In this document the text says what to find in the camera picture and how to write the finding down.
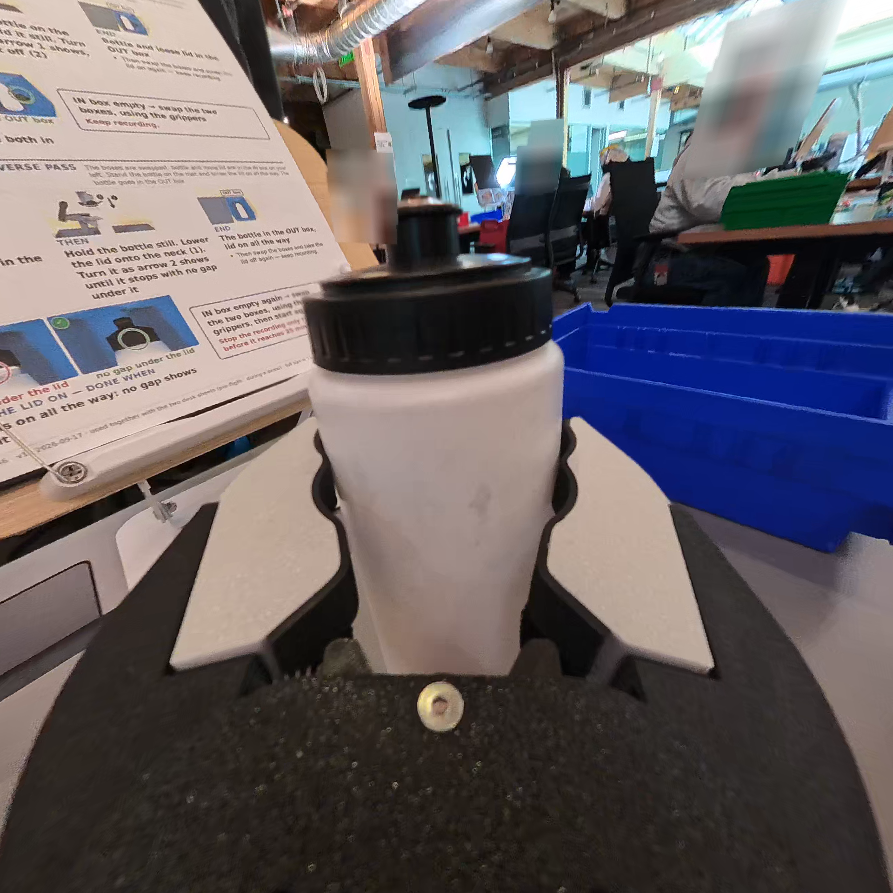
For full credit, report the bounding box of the printed instruction sheet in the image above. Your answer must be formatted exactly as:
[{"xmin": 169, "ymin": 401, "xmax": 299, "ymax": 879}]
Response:
[{"xmin": 0, "ymin": 0, "xmax": 350, "ymax": 482}]

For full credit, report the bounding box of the black office chair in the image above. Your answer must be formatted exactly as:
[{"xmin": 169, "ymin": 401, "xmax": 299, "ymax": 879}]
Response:
[
  {"xmin": 506, "ymin": 167, "xmax": 593, "ymax": 301},
  {"xmin": 603, "ymin": 157, "xmax": 692, "ymax": 308}
]

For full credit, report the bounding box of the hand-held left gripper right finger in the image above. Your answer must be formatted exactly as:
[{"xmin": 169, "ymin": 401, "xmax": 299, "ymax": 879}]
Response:
[{"xmin": 520, "ymin": 417, "xmax": 716, "ymax": 685}]

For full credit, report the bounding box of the grey table cable hatch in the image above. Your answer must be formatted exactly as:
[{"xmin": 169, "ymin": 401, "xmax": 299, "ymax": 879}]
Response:
[{"xmin": 0, "ymin": 561, "xmax": 102, "ymax": 678}]

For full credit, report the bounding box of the black bottle lid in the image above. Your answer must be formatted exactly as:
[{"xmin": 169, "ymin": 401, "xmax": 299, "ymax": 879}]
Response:
[{"xmin": 302, "ymin": 197, "xmax": 555, "ymax": 374}]

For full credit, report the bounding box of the background wooden desk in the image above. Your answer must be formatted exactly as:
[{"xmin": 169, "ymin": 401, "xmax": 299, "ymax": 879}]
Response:
[{"xmin": 677, "ymin": 220, "xmax": 893, "ymax": 308}]

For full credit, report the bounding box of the green storage bin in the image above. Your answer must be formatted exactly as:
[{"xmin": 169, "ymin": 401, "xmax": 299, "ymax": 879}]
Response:
[{"xmin": 720, "ymin": 171, "xmax": 851, "ymax": 231}]

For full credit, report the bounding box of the blue storage bin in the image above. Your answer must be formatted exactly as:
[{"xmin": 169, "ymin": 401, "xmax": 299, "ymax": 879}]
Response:
[{"xmin": 551, "ymin": 302, "xmax": 893, "ymax": 553}]

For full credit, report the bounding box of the white plastic bottle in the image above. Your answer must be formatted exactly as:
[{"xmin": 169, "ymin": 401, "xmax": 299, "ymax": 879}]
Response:
[{"xmin": 307, "ymin": 335, "xmax": 566, "ymax": 675}]

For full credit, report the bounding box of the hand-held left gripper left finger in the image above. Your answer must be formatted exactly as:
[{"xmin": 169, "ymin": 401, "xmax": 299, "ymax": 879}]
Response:
[{"xmin": 169, "ymin": 417, "xmax": 358, "ymax": 674}]

